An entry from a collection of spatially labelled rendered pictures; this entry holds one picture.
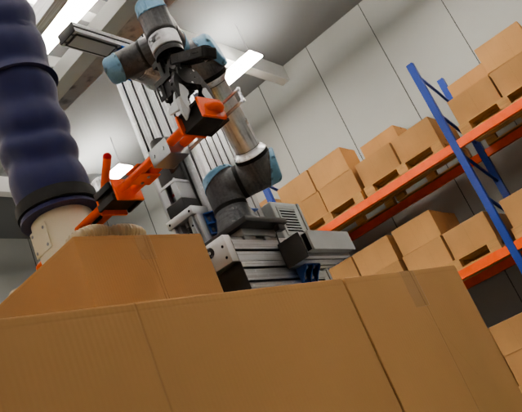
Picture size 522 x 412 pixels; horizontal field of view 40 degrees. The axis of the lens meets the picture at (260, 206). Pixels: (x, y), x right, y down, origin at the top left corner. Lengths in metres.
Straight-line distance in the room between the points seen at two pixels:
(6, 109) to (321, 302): 1.30
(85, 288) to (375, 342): 0.72
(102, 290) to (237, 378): 0.78
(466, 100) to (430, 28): 2.15
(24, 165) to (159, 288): 0.56
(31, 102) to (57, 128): 0.10
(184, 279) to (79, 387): 1.06
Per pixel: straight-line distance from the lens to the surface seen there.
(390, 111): 11.01
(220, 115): 1.59
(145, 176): 1.74
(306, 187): 10.05
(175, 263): 1.77
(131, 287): 1.65
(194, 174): 2.64
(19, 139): 2.06
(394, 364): 1.13
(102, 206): 1.81
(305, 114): 11.76
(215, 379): 0.84
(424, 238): 9.19
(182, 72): 1.66
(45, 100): 2.13
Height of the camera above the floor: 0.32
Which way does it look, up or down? 20 degrees up
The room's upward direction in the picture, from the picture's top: 24 degrees counter-clockwise
